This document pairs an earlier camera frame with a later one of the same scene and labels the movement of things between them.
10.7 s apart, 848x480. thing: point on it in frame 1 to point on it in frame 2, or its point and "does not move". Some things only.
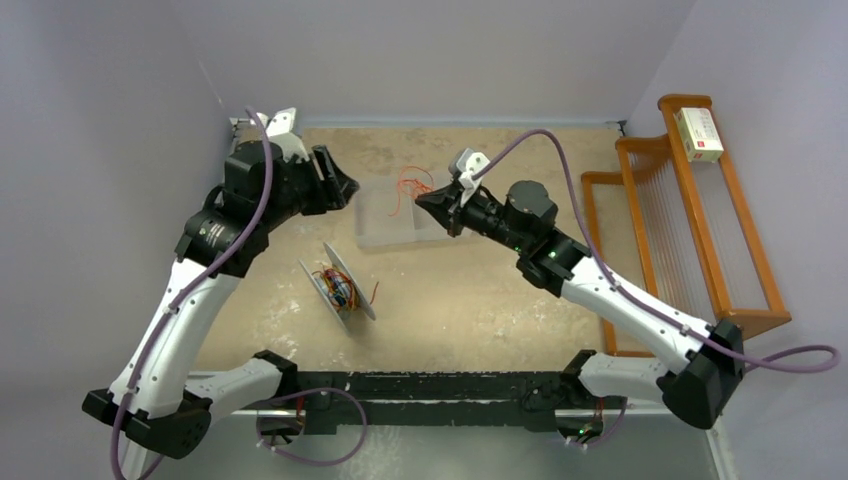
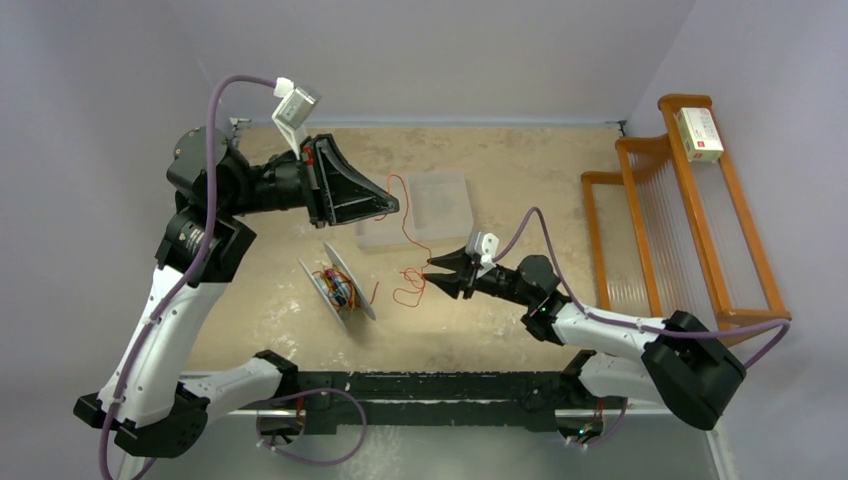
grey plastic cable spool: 339,289 does not move
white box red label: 700,136 does not move
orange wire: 412,186 to 404,231
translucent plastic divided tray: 387,213 does not move
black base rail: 351,402 does not move
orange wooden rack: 675,228 does not move
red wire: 342,290 does not move
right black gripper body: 481,214 to 497,282
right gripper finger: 442,204 to 459,261
